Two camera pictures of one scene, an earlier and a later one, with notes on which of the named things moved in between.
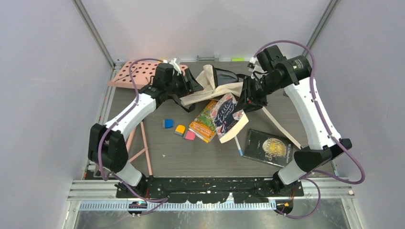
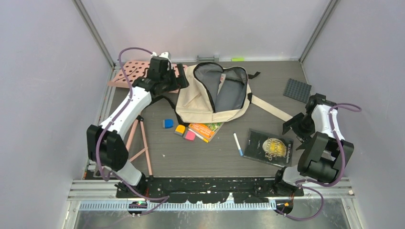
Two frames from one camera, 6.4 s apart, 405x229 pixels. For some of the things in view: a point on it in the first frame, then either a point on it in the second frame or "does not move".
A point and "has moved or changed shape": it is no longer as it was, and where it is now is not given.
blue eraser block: x=168 y=123 does not move
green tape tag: x=238 y=59 does not move
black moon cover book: x=263 y=147 does not move
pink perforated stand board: x=143 y=73 does not move
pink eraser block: x=190 y=135 does not move
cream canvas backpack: x=215 y=81 has moved or changed shape
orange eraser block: x=180 y=130 does not move
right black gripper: x=250 y=101 → x=293 y=123
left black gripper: x=190 y=86 → x=181 y=81
